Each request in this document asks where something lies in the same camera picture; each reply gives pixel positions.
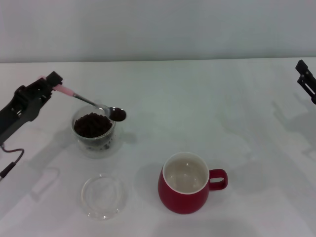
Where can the clear double-walled glass cup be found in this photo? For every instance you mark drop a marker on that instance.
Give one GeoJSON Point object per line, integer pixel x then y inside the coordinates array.
{"type": "Point", "coordinates": [96, 148]}

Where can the clear round glass dish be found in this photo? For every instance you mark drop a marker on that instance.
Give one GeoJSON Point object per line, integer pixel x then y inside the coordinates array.
{"type": "Point", "coordinates": [103, 197]}

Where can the pile of coffee beans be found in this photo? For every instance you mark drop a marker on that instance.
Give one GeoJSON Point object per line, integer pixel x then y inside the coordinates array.
{"type": "Point", "coordinates": [92, 124]}

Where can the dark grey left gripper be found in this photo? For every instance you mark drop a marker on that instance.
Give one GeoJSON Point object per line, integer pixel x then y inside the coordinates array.
{"type": "Point", "coordinates": [22, 106]}

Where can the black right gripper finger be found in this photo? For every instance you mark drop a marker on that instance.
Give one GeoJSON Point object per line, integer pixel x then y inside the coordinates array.
{"type": "Point", "coordinates": [304, 70]}

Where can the red mug white inside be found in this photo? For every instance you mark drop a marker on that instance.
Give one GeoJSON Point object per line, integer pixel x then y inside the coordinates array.
{"type": "Point", "coordinates": [180, 202]}

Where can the scooped coffee beans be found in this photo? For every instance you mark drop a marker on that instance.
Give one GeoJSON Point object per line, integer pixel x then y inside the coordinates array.
{"type": "Point", "coordinates": [118, 115]}

